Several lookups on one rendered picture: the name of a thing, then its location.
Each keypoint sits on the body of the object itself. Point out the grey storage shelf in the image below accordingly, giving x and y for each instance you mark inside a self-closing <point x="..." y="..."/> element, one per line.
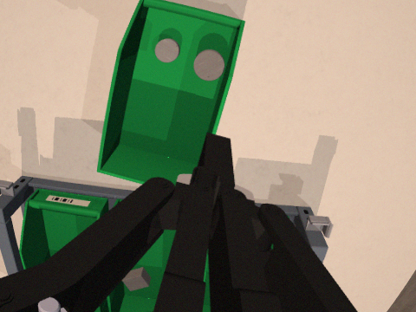
<point x="16" y="195"/>

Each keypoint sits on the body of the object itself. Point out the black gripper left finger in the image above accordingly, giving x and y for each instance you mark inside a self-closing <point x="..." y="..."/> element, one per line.
<point x="83" y="273"/>

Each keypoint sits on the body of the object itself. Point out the grey metal disc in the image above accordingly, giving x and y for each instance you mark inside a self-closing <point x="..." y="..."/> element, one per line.
<point x="209" y="65"/>
<point x="167" y="50"/>

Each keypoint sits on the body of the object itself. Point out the tan block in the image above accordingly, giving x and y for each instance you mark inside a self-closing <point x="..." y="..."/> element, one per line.
<point x="137" y="279"/>

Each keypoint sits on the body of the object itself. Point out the green open-front bin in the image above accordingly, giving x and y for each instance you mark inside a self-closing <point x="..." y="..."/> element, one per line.
<point x="158" y="113"/>
<point x="50" y="226"/>
<point x="154" y="261"/>
<point x="206" y="307"/>

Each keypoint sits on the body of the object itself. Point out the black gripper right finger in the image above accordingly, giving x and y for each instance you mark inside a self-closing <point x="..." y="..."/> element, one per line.
<point x="238" y="277"/>

